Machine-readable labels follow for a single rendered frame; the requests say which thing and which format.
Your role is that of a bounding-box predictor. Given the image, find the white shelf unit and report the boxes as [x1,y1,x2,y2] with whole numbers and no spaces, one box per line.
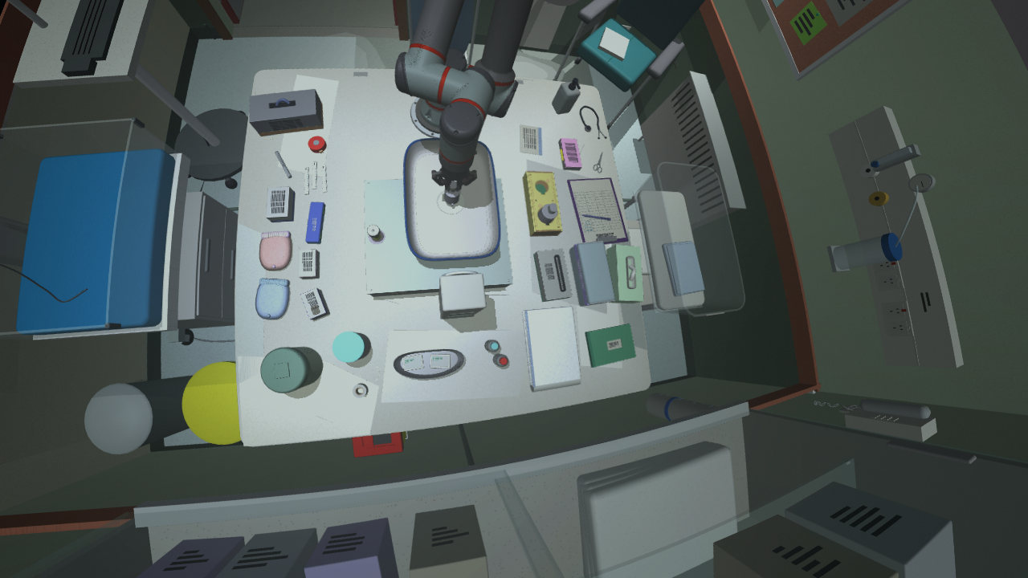
[11,0,155,88]

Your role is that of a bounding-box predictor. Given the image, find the grey tube with blue tip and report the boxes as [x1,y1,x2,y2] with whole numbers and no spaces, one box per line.
[864,144,923,175]

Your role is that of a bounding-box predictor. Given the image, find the teal round tin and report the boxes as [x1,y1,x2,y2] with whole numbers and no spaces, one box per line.
[332,330,372,367]

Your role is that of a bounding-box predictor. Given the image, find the clear cot with blue mattress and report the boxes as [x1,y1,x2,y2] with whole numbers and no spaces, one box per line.
[0,118,190,340]

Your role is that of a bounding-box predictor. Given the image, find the dark grey handled box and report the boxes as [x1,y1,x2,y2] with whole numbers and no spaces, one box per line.
[248,88,324,136]

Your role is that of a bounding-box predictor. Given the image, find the dark cylinder with grey top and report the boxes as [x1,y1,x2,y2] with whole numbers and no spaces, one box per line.
[84,379,194,457]

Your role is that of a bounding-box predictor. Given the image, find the grey drawer cabinet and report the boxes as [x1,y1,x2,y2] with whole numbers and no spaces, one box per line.
[177,192,239,327]

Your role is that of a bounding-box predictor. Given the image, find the white flat box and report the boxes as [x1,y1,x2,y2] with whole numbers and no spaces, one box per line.
[523,306,582,393]

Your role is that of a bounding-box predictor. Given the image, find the white paper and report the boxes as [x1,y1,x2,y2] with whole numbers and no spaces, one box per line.
[598,23,634,59]

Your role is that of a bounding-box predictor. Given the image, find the grey-brown box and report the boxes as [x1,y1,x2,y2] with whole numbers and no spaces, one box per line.
[409,503,489,578]

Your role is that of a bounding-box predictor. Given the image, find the grey canister with blue cap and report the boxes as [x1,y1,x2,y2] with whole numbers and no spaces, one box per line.
[828,232,905,273]

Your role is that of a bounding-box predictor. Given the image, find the black ribbed device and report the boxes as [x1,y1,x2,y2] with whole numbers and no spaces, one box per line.
[61,0,126,78]

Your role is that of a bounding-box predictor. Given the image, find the red box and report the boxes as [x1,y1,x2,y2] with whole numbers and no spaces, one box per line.
[353,433,405,459]

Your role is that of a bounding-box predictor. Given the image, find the grey slotted box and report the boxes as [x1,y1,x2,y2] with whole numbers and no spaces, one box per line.
[533,249,573,303]

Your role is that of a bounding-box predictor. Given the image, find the grey-green round tin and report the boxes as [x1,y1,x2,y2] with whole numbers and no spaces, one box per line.
[259,346,324,395]

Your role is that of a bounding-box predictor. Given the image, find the yellow round bin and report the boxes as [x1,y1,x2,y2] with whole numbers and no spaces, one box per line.
[182,361,243,447]

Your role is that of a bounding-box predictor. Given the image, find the white scale dial housing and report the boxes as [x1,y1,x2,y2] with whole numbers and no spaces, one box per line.
[439,271,487,319]

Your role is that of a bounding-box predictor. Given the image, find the large white box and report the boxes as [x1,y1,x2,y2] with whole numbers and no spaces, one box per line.
[576,441,741,578]

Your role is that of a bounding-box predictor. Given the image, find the blue-grey box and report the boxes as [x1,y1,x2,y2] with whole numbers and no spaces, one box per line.
[569,241,616,307]

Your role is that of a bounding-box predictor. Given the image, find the pale infant scale body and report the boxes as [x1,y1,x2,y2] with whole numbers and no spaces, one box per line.
[365,177,514,297]

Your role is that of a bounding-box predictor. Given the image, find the grey pump bottle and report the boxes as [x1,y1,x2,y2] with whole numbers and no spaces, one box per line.
[551,77,583,116]

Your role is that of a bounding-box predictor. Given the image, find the teal-seated chair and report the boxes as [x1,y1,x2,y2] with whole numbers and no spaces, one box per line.
[553,0,686,129]

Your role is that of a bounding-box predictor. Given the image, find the dark purple box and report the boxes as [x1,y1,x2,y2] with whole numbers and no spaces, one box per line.
[140,535,247,578]
[215,527,319,578]

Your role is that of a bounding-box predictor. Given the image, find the dark brown box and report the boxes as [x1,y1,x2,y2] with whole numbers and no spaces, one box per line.
[712,514,886,578]

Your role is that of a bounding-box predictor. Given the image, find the white blue-rimmed scale tray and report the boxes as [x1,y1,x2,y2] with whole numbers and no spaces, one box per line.
[402,138,504,265]

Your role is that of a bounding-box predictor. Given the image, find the blue folded cloth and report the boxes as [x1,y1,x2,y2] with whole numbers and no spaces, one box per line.
[662,240,707,297]

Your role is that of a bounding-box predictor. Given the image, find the brown notice board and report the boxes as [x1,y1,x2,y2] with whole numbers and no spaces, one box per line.
[758,0,918,79]

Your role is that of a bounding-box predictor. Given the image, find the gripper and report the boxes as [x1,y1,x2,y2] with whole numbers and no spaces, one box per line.
[431,163,479,208]

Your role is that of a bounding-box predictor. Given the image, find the light green box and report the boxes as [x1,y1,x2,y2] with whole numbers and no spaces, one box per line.
[606,243,645,303]

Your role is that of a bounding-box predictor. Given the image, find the grey wall service panel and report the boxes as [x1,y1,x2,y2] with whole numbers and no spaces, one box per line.
[826,105,965,371]

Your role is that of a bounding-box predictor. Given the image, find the purple clipboard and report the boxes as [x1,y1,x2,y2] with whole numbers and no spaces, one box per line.
[566,176,630,245]

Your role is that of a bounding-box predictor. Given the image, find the white vented cabinet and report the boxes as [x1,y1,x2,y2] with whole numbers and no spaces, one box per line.
[633,71,753,235]

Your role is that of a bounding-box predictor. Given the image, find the black round stool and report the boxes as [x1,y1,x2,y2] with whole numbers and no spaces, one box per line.
[174,108,249,190]

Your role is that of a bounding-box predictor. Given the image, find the yellow weight case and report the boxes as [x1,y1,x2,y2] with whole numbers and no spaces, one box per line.
[523,170,561,237]

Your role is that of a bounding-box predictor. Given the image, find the dark cylinder with blue ring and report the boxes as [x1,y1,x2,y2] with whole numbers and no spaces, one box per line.
[646,390,712,423]

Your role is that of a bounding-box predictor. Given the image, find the dark oval tray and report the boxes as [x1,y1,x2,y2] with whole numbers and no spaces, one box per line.
[393,348,466,381]

